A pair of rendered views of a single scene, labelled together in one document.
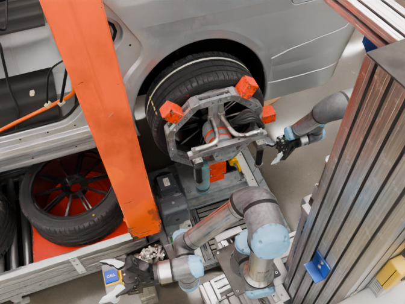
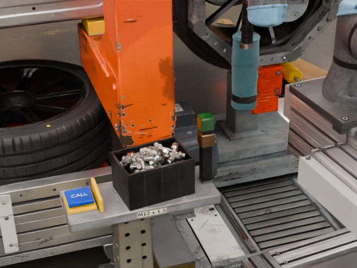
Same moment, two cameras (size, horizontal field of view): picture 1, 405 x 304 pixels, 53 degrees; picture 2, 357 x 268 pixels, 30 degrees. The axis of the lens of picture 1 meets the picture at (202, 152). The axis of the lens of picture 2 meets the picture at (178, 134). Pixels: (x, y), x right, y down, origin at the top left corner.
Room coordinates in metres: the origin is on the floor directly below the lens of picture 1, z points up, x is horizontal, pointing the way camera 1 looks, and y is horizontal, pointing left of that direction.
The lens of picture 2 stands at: (-0.71, 0.28, 1.51)
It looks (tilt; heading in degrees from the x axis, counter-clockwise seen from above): 29 degrees down; 359
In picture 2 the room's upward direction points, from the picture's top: 1 degrees counter-clockwise
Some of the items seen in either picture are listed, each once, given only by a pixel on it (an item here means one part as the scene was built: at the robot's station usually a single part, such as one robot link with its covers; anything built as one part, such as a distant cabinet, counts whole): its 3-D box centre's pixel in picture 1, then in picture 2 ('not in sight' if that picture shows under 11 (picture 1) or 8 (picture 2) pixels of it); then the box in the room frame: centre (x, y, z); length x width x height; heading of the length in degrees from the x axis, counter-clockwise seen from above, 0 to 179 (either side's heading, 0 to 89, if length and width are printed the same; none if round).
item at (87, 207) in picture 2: (111, 277); (79, 202); (0.80, 0.52, 0.45); 0.08 x 0.08 x 0.01; 16
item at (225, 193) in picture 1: (207, 178); (240, 148); (1.62, -0.02, 0.13); 0.50 x 0.36 x 0.10; 106
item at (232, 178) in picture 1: (207, 163); (242, 107); (1.62, -0.03, 0.32); 0.40 x 0.30 x 0.28; 106
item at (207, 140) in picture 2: not in sight; (205, 137); (0.91, 0.17, 0.59); 0.04 x 0.04 x 0.04; 16
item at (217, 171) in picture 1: (213, 163); (257, 82); (1.49, -0.06, 0.48); 0.16 x 0.12 x 0.17; 16
